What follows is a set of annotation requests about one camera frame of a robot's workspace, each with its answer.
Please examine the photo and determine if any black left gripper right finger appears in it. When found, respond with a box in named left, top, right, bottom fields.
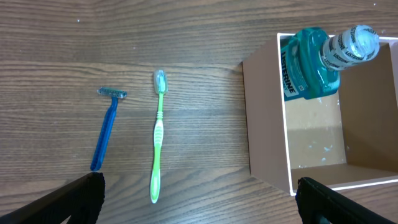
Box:
left=295, top=177, right=394, bottom=224

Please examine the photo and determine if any blue disposable razor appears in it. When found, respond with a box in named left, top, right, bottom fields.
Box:
left=90, top=87, right=127, bottom=171

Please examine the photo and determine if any blue mouthwash bottle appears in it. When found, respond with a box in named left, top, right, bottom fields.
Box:
left=280, top=25, right=380, bottom=101

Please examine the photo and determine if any white cardboard box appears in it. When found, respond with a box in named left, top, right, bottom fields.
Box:
left=243, top=33, right=397, bottom=195

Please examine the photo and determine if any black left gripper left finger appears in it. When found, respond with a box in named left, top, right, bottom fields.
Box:
left=1, top=172, right=105, bottom=224

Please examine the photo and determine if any green toothbrush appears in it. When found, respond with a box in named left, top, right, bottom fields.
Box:
left=150, top=70, right=168, bottom=204

